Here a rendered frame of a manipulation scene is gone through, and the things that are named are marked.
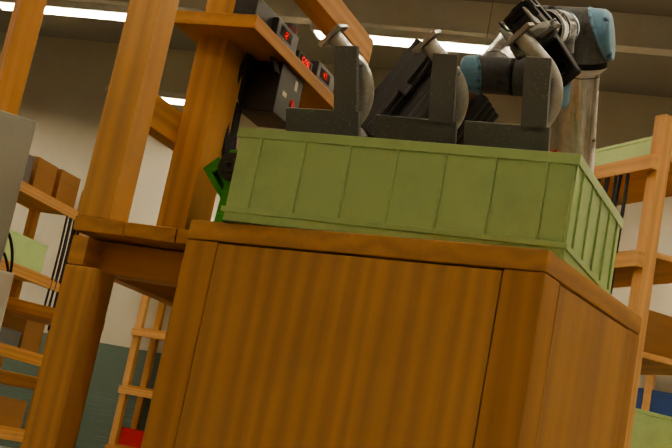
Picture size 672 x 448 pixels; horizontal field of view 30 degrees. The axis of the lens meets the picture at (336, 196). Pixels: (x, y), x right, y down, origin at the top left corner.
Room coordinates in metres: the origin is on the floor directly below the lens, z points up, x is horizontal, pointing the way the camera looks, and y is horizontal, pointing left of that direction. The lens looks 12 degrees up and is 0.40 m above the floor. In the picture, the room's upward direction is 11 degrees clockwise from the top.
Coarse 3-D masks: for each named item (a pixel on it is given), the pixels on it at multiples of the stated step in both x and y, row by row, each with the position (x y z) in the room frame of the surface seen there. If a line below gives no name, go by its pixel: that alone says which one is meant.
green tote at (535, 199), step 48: (240, 144) 2.16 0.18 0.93; (288, 144) 2.12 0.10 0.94; (336, 144) 2.08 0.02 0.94; (384, 144) 2.04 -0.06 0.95; (432, 144) 2.01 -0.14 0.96; (240, 192) 2.15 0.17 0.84; (288, 192) 2.11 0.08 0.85; (336, 192) 2.08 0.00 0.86; (384, 192) 2.04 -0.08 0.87; (432, 192) 2.01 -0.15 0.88; (480, 192) 1.97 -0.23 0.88; (528, 192) 1.94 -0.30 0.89; (576, 192) 1.93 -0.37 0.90; (480, 240) 1.97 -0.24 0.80; (528, 240) 1.93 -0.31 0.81; (576, 240) 1.98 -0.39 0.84
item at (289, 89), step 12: (252, 72) 3.46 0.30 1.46; (264, 72) 3.45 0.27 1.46; (288, 72) 3.47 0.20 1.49; (252, 84) 3.46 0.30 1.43; (264, 84) 3.45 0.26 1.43; (276, 84) 3.43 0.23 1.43; (288, 84) 3.49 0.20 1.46; (300, 84) 3.57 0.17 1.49; (252, 96) 3.46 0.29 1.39; (264, 96) 3.44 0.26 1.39; (276, 96) 3.43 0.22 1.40; (288, 96) 3.51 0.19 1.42; (300, 96) 3.58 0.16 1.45; (240, 108) 3.47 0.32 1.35; (252, 108) 3.45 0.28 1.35; (264, 108) 3.44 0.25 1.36; (276, 108) 3.45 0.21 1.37; (252, 120) 3.57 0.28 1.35; (264, 120) 3.54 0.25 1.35; (276, 120) 3.52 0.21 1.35
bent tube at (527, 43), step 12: (528, 24) 2.02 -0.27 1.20; (516, 36) 2.04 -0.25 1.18; (528, 36) 2.04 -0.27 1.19; (528, 48) 2.04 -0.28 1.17; (540, 48) 2.04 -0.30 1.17; (552, 60) 2.04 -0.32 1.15; (552, 72) 2.04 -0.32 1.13; (552, 84) 2.04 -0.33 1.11; (552, 96) 2.05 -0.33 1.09; (552, 108) 2.06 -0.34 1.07; (552, 120) 2.07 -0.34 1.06
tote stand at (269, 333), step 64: (192, 256) 2.20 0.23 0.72; (256, 256) 2.13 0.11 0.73; (320, 256) 2.07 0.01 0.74; (384, 256) 2.01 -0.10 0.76; (448, 256) 1.95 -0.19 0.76; (512, 256) 1.89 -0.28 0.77; (192, 320) 2.19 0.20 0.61; (256, 320) 2.12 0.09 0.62; (320, 320) 2.05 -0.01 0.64; (384, 320) 1.99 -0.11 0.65; (448, 320) 1.94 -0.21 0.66; (512, 320) 1.88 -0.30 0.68; (576, 320) 2.00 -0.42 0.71; (640, 320) 2.29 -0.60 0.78; (192, 384) 2.17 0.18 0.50; (256, 384) 2.11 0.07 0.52; (320, 384) 2.04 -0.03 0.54; (384, 384) 1.98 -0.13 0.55; (448, 384) 1.93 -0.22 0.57; (512, 384) 1.87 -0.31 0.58; (576, 384) 2.04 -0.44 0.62
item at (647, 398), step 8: (648, 376) 11.20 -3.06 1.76; (648, 384) 11.20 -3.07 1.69; (640, 392) 11.24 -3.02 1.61; (648, 392) 11.19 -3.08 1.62; (656, 392) 11.20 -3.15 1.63; (664, 392) 11.18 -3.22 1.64; (640, 400) 11.24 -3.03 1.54; (648, 400) 11.19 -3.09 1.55; (656, 400) 11.20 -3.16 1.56; (664, 400) 11.18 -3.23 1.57; (640, 408) 11.24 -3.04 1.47; (648, 408) 11.19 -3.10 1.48; (656, 408) 11.20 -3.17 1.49; (664, 408) 11.18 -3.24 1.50
